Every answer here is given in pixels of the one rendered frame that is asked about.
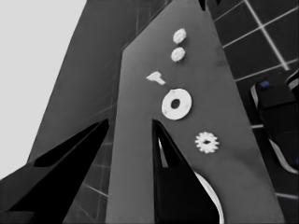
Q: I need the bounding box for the large thick white disc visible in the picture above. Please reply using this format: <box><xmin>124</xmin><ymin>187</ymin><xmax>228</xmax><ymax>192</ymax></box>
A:
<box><xmin>192</xmin><ymin>170</ymin><xmax>225</xmax><ymax>224</ymax></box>

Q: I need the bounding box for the small white toothed gear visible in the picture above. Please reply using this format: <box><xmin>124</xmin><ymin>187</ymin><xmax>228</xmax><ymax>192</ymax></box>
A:
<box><xmin>170</xmin><ymin>47</ymin><xmax>186</xmax><ymax>63</ymax></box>
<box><xmin>172</xmin><ymin>28</ymin><xmax>188</xmax><ymax>45</ymax></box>
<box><xmin>194</xmin><ymin>131</ymin><xmax>221</xmax><ymax>155</ymax></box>

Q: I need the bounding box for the white round pin carrier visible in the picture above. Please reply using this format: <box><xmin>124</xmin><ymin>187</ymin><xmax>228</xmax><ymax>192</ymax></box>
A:
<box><xmin>161</xmin><ymin>88</ymin><xmax>193</xmax><ymax>121</ymax></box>

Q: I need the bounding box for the small white T-shaped piece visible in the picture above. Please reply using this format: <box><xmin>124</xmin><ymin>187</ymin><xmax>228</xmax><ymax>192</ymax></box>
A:
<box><xmin>146</xmin><ymin>71</ymin><xmax>166</xmax><ymax>86</ymax></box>

